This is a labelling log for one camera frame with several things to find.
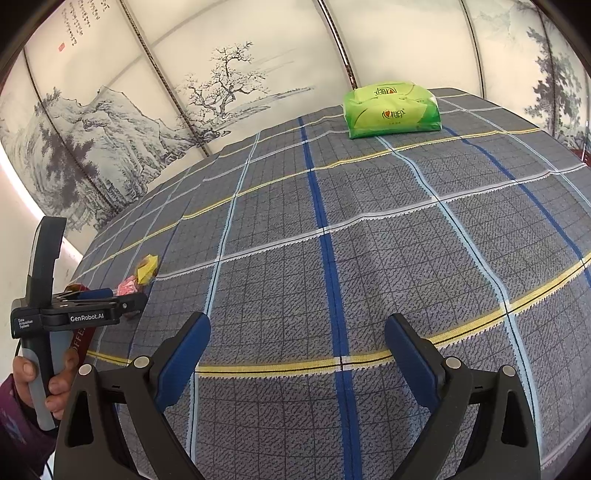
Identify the painted landscape folding screen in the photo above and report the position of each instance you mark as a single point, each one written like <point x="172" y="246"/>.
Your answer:
<point x="184" y="69"/>

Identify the green tissue pack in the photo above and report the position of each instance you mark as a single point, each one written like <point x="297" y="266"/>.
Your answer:
<point x="392" y="110"/>

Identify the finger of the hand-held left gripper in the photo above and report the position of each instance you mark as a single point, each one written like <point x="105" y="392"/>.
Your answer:
<point x="131" y="304"/>
<point x="87" y="300"/>

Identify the gold and red tin box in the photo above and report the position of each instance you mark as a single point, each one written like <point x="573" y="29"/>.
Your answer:
<point x="78" y="344"/>

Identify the grey plaid tablecloth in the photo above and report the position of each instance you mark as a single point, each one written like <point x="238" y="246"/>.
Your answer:
<point x="369" y="230"/>

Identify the person's left hand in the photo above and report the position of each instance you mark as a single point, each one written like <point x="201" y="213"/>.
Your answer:
<point x="62" y="383"/>

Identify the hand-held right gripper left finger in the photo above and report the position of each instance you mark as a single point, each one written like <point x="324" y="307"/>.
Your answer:
<point x="184" y="355"/>

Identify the pink snack packet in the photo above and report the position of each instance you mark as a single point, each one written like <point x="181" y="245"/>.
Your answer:
<point x="127" y="287"/>

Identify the person's left forearm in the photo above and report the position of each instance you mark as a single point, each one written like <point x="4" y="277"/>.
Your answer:
<point x="18" y="429"/>

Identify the yellow snack packet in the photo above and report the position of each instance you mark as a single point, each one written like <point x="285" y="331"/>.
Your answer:
<point x="147" y="267"/>

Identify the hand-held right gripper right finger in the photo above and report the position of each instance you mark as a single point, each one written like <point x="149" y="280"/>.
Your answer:
<point x="415" y="360"/>

